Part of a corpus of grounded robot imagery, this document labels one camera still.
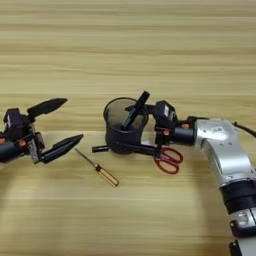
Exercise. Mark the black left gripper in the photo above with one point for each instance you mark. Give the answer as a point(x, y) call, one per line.
point(13, 150)

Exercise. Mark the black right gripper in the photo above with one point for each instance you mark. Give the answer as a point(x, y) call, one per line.
point(181, 136)

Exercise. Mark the black pen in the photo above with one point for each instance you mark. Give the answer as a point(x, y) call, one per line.
point(136, 108)

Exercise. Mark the left gripper small black box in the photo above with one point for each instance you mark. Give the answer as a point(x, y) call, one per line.
point(15, 123)

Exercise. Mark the black mesh pen cup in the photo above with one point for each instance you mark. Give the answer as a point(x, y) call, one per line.
point(115, 136)

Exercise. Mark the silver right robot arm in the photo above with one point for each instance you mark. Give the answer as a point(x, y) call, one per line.
point(226, 153)

